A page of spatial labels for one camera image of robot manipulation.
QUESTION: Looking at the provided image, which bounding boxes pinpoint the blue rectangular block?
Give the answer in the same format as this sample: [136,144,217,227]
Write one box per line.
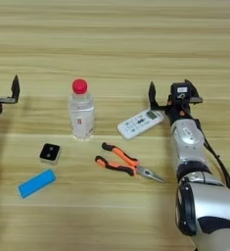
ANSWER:
[18,168,58,200]

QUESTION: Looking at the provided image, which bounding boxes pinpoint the clear bottle with red cap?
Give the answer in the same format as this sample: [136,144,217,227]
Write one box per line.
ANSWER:
[68,78,96,142]

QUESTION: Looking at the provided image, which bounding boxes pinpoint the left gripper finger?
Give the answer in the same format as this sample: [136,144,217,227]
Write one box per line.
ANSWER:
[10,75,21,100]

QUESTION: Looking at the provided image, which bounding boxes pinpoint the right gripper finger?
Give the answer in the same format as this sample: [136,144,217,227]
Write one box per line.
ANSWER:
[148,81,161,111]
[184,78,201,99]

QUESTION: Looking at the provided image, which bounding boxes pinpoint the small black square box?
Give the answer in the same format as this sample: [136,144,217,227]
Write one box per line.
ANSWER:
[39,142,63,166]

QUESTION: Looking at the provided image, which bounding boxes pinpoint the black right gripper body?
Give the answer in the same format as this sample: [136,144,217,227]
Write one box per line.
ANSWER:
[157,95,204,125]

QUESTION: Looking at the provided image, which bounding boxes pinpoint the white remote control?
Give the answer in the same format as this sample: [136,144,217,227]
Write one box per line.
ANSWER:
[116,108,165,141]

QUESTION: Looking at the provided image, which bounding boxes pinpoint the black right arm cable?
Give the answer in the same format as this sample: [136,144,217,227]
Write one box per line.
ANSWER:
[184,107,230,190]

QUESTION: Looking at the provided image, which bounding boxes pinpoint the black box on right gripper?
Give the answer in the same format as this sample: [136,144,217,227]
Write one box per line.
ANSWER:
[170,81,192,101]

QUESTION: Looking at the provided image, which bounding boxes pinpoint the orange black needle-nose pliers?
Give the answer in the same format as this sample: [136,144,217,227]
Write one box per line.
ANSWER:
[94,141,167,184]

